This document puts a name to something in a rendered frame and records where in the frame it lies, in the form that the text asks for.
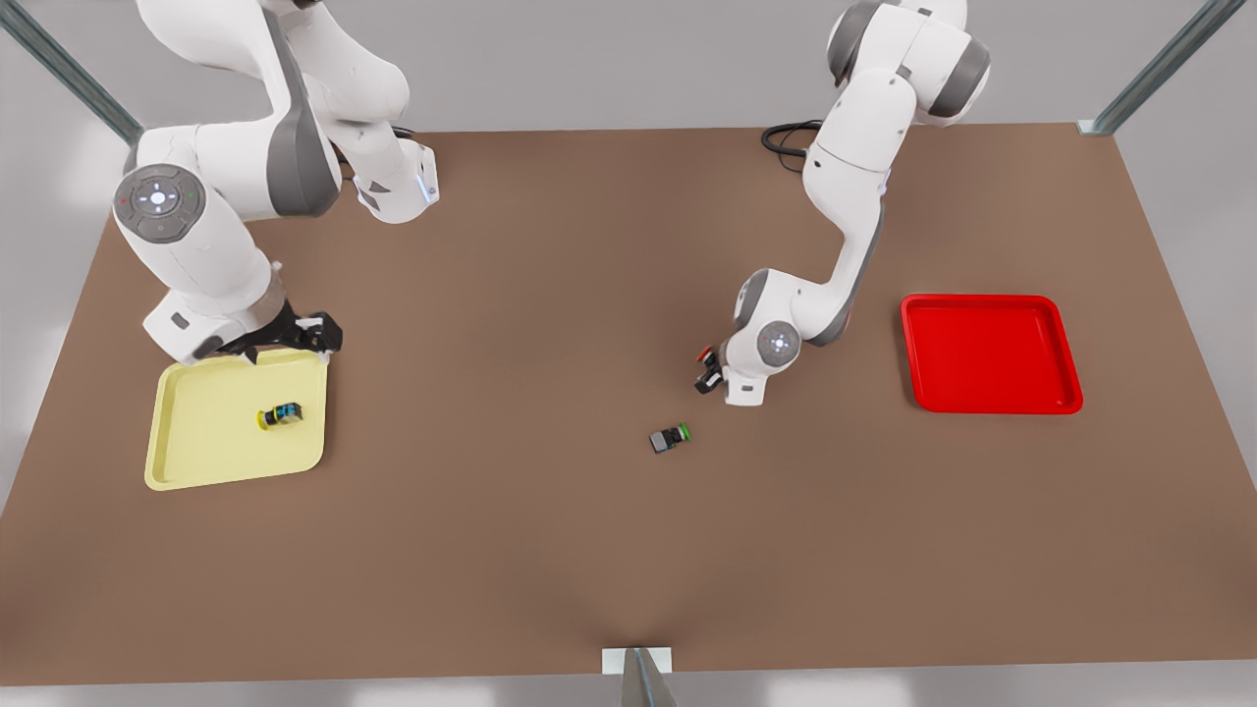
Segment black cable loop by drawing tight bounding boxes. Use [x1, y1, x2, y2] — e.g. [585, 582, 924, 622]
[760, 120, 824, 174]

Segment yellow tray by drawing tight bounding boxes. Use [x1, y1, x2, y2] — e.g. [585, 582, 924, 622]
[144, 350, 329, 492]

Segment red tray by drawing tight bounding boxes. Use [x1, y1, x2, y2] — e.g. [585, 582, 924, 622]
[901, 294, 1084, 415]

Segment silver frame post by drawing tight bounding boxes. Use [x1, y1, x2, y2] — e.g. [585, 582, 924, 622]
[0, 0, 146, 146]
[602, 646, 679, 707]
[1077, 0, 1246, 136]

